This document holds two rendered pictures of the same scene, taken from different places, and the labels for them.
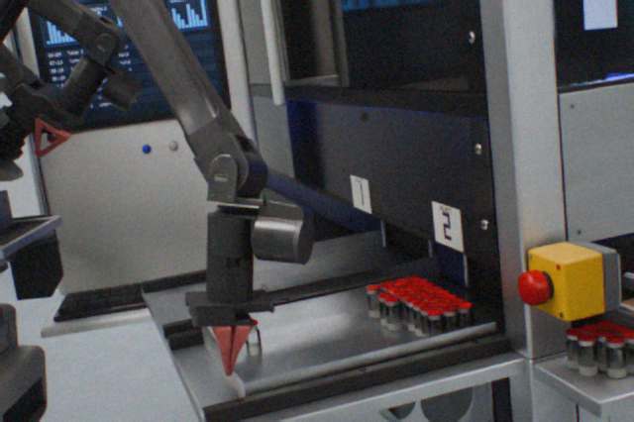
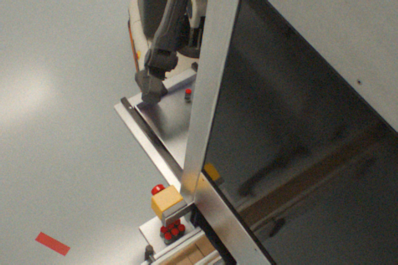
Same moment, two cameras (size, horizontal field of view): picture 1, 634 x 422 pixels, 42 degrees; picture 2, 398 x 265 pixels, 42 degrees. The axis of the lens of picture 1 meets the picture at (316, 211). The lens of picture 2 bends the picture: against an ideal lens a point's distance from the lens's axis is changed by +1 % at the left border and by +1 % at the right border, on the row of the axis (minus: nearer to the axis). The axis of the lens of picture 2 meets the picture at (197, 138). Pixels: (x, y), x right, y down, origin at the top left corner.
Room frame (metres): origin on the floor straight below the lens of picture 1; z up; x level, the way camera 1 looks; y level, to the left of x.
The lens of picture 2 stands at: (0.71, -0.78, 2.29)
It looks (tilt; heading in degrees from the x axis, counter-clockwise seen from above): 60 degrees down; 63
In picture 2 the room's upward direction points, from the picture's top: 10 degrees clockwise
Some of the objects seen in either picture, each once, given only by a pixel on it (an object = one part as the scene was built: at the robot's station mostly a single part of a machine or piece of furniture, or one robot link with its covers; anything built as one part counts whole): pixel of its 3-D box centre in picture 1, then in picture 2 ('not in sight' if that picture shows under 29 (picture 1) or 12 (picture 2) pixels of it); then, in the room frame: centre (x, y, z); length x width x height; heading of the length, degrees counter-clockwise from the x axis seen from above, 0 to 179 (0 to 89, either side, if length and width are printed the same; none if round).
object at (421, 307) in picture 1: (411, 312); not in sight; (1.13, -0.12, 0.90); 0.18 x 0.02 x 0.05; 18
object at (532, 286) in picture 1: (537, 286); (159, 191); (0.90, -0.24, 0.99); 0.04 x 0.04 x 0.04; 17
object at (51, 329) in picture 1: (156, 298); not in sight; (1.74, 0.37, 0.79); 0.45 x 0.28 x 0.03; 97
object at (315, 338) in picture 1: (340, 334); (196, 127); (1.09, -0.01, 0.90); 0.34 x 0.26 x 0.04; 108
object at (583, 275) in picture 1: (571, 278); (168, 204); (0.91, -0.28, 1.00); 0.08 x 0.07 x 0.07; 107
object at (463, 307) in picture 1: (439, 305); not in sight; (1.14, -0.16, 0.90); 0.18 x 0.02 x 0.05; 18
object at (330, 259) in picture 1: (322, 267); not in sight; (1.44, 0.00, 0.90); 0.34 x 0.26 x 0.04; 107
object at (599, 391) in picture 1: (614, 375); (170, 235); (0.91, -0.33, 0.87); 0.14 x 0.13 x 0.02; 107
